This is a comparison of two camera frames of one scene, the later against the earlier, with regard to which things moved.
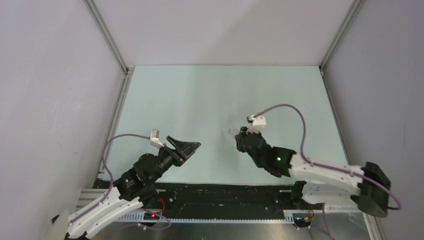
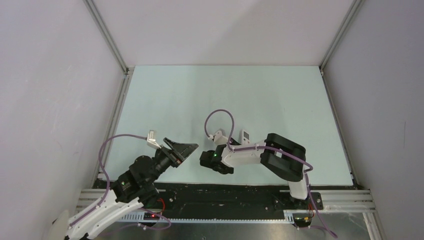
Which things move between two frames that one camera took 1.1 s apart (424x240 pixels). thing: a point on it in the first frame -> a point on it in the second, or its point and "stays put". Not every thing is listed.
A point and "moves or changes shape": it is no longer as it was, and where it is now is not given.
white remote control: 233,130 moves or changes shape
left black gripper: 184,150 stays put
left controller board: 150,216 stays put
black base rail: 207,200 stays put
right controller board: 302,221 stays put
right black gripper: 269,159 -> 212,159
